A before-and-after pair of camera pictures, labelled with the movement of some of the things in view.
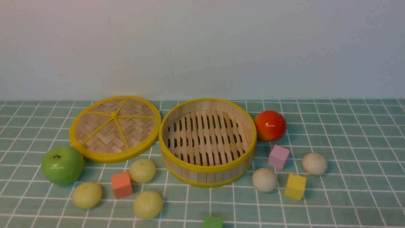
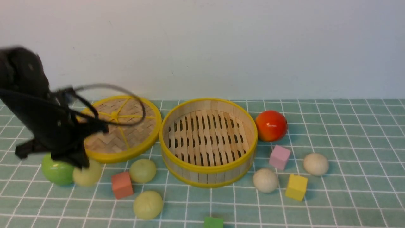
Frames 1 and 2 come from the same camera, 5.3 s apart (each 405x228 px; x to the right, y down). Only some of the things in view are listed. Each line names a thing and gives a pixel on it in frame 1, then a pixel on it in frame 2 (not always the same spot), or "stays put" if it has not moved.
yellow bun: (87, 195) -> (89, 176)
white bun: (264, 180) stays put
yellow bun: (142, 170) stays put
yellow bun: (147, 204) stays put
